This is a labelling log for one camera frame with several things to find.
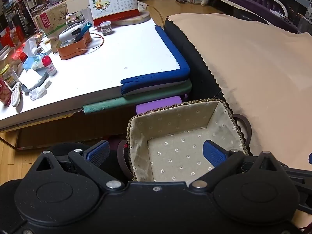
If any desk calendar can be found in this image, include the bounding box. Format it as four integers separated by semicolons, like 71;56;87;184
88;0;140;26

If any woven basket with floral lining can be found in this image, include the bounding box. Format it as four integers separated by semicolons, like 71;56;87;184
117;99;252;182

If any crumpled white tissue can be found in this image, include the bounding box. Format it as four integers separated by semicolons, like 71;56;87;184
29;79;52;101

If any white handheld device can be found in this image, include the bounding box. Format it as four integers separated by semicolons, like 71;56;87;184
58;22;84;42

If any small grey jar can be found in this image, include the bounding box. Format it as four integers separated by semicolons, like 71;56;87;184
100;21;113;35

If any beige cloth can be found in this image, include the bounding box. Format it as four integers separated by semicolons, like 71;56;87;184
167;13;312;230

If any red cookie box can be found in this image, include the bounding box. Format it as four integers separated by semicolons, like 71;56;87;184
0;75;12;106

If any blue tissue pack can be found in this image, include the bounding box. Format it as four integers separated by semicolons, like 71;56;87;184
23;54;45;70

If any white remote control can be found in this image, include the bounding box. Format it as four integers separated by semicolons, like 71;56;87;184
11;82;23;107

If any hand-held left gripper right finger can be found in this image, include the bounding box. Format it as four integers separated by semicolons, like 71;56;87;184
190;140;283;192

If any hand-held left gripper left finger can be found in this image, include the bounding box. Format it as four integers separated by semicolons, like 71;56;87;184
35;140;123;192

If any purple box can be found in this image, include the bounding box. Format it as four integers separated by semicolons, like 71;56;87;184
135;96;184;115

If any grey strap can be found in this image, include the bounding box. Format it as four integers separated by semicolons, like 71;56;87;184
21;67;50;93

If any blue foam edge guard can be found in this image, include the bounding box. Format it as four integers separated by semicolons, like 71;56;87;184
121;25;191;95

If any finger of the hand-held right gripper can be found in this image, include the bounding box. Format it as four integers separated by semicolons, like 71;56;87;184
284;152;312;212

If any red-capped white bottle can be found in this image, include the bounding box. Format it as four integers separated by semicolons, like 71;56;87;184
42;56;57;76

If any round wooden board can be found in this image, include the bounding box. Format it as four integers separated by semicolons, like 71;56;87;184
112;1;151;26

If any orange tin box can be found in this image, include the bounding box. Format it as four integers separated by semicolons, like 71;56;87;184
57;30;93;60

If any black cushion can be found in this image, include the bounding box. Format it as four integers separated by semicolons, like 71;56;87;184
164;17;225;103

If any blue tool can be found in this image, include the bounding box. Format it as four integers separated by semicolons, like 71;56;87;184
74;21;93;42

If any glass jar with yellow lid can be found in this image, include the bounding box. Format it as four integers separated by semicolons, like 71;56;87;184
0;64;20;88

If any brown wire hoop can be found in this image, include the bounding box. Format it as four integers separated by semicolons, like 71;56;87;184
82;33;105;51

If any printed cardboard box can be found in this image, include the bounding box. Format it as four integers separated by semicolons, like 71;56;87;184
33;4;69;38

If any green foam edge guard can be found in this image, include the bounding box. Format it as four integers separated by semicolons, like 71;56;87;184
83;79;192;115

